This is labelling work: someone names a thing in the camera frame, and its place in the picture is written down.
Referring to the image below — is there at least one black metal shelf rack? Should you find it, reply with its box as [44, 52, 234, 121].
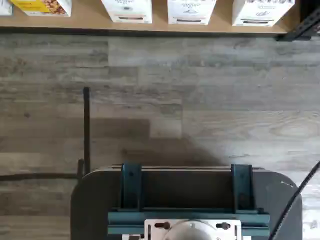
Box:
[0, 0, 320, 42]

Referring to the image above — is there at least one teal clamp bracket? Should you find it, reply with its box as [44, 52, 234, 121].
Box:
[121, 162, 143, 211]
[230, 163, 254, 212]

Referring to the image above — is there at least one white box orange strip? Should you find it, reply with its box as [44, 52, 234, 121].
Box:
[101, 0, 153, 25]

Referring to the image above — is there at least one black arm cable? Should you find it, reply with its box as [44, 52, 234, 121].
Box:
[269, 159, 320, 240]

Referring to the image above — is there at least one white box pink strip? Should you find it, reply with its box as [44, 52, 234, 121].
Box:
[167, 0, 217, 25]

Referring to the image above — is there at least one teal crossbar rail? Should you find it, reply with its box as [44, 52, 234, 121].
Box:
[107, 208, 270, 236]

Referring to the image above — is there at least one white slotted mounting plate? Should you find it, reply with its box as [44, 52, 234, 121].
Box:
[144, 219, 242, 240]

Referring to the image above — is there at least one white box green strip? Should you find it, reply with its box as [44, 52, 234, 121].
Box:
[231, 0, 296, 27]

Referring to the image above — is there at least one purely elizabeth yellow box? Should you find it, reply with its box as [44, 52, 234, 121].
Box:
[9, 0, 73, 17]

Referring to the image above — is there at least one dark gray cart top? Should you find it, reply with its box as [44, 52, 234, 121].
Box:
[70, 166, 304, 240]

